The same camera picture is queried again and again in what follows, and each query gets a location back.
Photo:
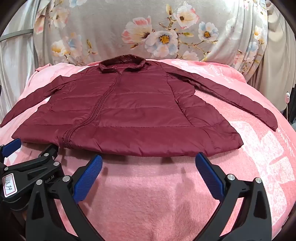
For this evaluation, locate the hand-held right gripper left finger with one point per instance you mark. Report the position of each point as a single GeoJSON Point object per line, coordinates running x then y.
{"type": "Point", "coordinates": [89, 178]}

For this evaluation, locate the grey metal rail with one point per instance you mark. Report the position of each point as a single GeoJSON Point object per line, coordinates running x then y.
{"type": "Point", "coordinates": [16, 35]}

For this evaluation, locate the maroon puffer jacket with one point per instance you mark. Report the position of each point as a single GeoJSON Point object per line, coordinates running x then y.
{"type": "Point", "coordinates": [129, 111]}

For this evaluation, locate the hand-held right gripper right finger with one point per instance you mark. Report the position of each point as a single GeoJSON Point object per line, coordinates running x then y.
{"type": "Point", "coordinates": [208, 176]}

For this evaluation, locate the pink printed blanket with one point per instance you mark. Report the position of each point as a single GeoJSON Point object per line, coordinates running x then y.
{"type": "Point", "coordinates": [148, 197]}

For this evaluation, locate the grey floral quilt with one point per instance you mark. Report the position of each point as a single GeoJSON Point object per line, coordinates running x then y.
{"type": "Point", "coordinates": [111, 30]}

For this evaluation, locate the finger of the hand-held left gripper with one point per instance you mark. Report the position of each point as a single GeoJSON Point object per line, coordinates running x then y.
{"type": "Point", "coordinates": [11, 146]}
{"type": "Point", "coordinates": [49, 154]}

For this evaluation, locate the silver grey curtain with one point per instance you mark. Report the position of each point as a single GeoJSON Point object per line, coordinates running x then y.
{"type": "Point", "coordinates": [275, 58]}
{"type": "Point", "coordinates": [16, 69]}

